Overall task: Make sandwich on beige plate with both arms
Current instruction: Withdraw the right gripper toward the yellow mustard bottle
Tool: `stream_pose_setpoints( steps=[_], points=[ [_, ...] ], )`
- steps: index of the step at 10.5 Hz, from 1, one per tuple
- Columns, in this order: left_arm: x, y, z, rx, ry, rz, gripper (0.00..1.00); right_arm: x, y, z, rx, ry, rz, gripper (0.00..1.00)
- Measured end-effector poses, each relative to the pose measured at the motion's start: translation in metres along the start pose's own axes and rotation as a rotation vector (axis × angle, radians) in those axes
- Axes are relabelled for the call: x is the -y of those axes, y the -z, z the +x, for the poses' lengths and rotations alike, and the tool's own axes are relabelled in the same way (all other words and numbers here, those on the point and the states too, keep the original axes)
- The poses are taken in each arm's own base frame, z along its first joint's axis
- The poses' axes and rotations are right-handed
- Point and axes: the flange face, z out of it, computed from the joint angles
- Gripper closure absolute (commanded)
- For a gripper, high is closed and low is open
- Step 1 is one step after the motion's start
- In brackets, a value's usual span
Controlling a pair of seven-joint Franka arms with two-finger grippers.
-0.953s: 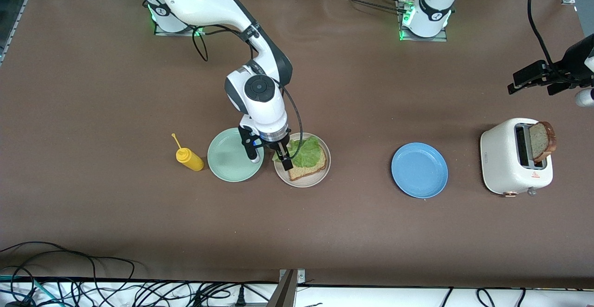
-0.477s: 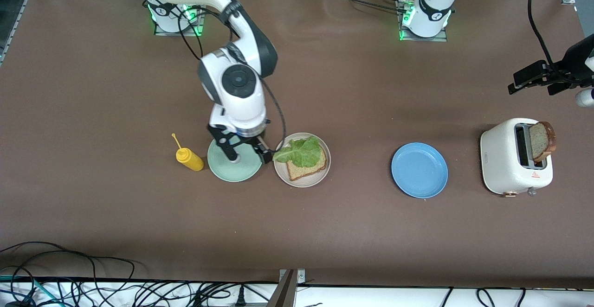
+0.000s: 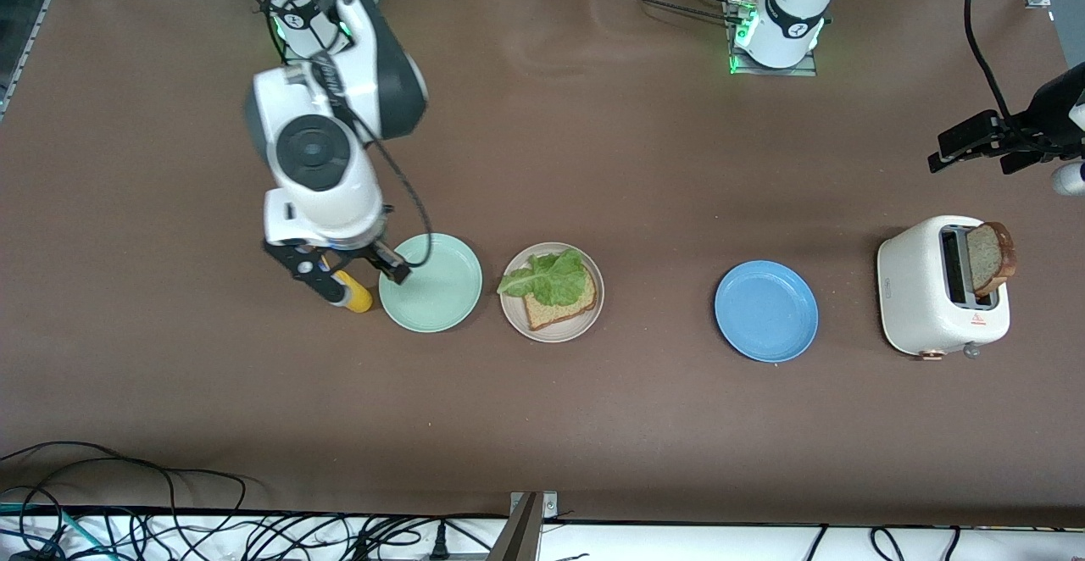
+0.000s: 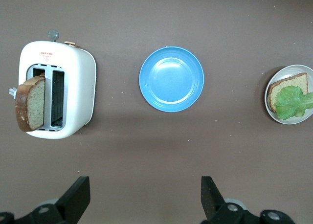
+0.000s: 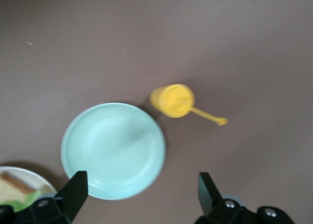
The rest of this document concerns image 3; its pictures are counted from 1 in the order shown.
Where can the yellow mustard squeeze bottle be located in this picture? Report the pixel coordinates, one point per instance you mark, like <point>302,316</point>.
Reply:
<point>356,297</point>

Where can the blue plate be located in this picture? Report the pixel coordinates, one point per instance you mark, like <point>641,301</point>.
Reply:
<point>766,312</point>

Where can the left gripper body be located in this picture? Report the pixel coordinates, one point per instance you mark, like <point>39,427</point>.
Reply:
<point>1039,124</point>

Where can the dark crust bread slice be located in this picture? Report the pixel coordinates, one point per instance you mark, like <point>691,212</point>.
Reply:
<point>987,256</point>

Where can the beige plate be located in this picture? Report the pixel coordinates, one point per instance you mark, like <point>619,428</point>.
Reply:
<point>559,336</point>

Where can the white toaster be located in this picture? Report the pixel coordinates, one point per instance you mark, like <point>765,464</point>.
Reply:
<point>911,290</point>

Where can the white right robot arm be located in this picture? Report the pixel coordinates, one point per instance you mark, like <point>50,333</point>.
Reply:
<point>314,154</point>

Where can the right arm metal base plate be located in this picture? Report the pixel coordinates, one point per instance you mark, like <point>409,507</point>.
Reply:
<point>297,60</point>

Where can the grey metal bracket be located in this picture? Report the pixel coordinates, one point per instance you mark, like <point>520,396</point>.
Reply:
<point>521,536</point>

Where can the black power plug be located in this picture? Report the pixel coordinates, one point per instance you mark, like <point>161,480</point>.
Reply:
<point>439,544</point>

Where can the green lettuce leaf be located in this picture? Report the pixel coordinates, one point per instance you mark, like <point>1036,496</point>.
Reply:
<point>551,281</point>

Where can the mint green plate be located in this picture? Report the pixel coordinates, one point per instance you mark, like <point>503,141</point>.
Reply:
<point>441,290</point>

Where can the light crust bread slice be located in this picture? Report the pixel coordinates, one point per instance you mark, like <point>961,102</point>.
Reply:
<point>559,315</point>

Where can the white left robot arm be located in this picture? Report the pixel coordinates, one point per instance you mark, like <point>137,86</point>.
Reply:
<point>792,10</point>

